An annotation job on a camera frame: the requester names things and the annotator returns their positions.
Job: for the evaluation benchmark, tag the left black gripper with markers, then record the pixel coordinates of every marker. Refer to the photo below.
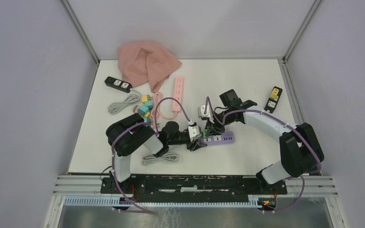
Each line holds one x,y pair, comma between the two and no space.
196,145

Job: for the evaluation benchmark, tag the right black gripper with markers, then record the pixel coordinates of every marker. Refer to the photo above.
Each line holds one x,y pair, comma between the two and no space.
210,127

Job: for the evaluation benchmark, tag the green adapter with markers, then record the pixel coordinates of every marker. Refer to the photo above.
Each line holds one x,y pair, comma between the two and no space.
204,133

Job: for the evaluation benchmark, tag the purple power strip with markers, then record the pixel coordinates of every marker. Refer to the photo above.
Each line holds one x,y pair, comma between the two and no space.
225,138

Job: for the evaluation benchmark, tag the teal plug adapter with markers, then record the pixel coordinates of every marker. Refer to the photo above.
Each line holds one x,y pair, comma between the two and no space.
147,120

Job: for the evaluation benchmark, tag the pink power strip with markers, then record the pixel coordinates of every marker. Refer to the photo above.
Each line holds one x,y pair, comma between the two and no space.
177,93

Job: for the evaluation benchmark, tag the black power strip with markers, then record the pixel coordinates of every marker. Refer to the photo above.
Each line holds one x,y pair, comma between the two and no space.
271,105
118,84

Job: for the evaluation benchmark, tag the yellow plug adapter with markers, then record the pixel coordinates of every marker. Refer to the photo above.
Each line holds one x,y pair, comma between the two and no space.
145,98

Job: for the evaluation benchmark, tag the pink plug adapter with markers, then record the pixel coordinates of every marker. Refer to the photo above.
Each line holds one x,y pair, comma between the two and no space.
135,108

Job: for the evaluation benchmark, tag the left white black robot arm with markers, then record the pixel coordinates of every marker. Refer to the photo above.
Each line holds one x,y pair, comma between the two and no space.
130,133

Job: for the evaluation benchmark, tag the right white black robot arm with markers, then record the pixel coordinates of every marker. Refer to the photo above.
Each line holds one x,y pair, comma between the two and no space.
299,148

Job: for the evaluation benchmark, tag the pink cloth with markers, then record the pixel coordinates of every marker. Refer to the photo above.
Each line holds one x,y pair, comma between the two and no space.
142,62

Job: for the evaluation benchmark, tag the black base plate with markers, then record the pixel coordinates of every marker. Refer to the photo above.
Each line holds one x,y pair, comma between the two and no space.
145,188

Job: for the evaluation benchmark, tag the white cable duct rail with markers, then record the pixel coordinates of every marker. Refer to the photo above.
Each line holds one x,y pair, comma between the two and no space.
109,201

